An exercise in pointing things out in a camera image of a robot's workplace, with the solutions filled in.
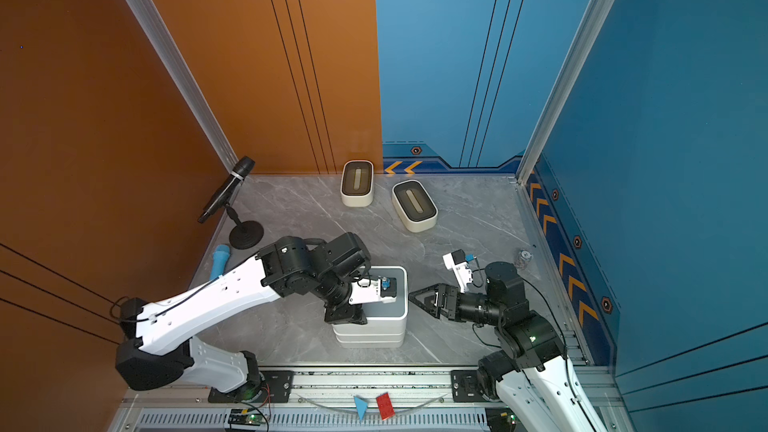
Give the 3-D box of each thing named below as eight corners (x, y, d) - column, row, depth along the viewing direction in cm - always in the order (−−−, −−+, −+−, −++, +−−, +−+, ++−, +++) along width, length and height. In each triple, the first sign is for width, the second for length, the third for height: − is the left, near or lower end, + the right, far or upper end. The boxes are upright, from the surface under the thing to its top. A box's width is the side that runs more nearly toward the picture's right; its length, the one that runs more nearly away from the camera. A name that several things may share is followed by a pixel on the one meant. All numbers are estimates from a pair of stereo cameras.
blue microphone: (209, 279, 95) (203, 274, 92) (222, 249, 102) (217, 243, 99) (222, 279, 95) (217, 274, 92) (234, 249, 102) (230, 243, 99)
